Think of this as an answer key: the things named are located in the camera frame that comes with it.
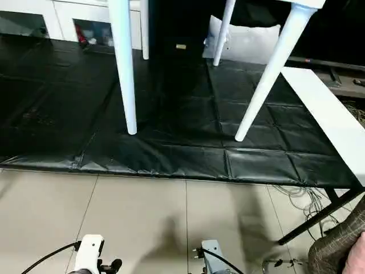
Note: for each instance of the black work mat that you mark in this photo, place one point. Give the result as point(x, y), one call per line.
point(171, 114)

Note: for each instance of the white cabinet with glass doors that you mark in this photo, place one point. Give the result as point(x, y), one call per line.
point(60, 20)

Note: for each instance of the silver metal floor frame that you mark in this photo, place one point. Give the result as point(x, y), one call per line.
point(285, 262)

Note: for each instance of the black stand leg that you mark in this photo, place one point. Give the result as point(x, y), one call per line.
point(319, 220)

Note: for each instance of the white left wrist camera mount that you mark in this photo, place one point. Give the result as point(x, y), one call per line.
point(90, 251)

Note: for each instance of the brown woven fabric object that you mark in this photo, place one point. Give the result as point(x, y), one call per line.
point(336, 245)

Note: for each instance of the flat white board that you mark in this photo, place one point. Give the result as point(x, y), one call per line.
point(331, 114)

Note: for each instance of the black cabinet with gold label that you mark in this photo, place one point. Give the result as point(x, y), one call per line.
point(182, 28)

